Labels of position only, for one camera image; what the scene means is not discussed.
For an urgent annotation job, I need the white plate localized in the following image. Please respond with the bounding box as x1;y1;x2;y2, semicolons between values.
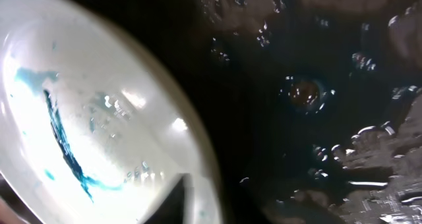
1;0;224;224

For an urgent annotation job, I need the large dark serving tray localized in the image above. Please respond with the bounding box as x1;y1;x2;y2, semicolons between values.
74;0;421;223

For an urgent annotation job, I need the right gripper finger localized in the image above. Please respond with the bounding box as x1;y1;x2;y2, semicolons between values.
138;173;193;224

